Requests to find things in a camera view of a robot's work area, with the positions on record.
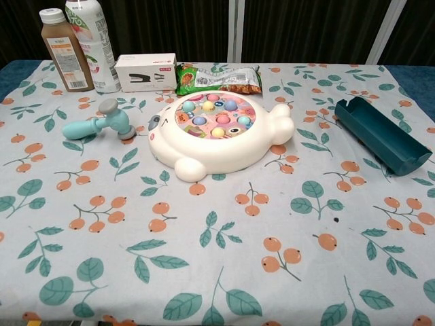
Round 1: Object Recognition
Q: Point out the small teal toy rod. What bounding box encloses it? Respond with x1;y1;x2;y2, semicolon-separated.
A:
61;98;137;141

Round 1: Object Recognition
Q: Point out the white fish toy board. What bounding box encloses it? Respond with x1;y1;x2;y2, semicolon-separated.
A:
147;93;295;184

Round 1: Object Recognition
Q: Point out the floral fruit print tablecloth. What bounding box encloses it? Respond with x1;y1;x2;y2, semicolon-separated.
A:
0;59;435;326

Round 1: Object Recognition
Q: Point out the green snack bag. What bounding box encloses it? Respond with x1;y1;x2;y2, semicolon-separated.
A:
175;63;264;96

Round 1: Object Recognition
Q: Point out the white stapler box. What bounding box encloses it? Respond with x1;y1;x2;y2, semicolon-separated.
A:
114;53;178;93

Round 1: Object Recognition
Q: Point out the dark brown curtain panel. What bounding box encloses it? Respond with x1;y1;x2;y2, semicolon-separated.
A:
100;0;229;64
0;0;67;67
387;0;435;67
243;0;385;65

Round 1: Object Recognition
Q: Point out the dark teal open tray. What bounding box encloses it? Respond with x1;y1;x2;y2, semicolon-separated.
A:
334;96;435;177

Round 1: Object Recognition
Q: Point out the white drink bottle yellow cap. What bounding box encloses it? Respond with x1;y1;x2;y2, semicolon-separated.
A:
64;0;122;94

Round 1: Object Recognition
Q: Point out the brown juice bottle white cap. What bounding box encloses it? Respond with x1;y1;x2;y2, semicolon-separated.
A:
38;8;95;92

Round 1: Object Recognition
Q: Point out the blue table cover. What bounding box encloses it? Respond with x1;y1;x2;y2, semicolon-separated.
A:
0;59;435;124

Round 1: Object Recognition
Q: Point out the grey aluminium partition post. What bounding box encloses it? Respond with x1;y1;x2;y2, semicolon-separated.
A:
226;0;246;64
368;0;404;65

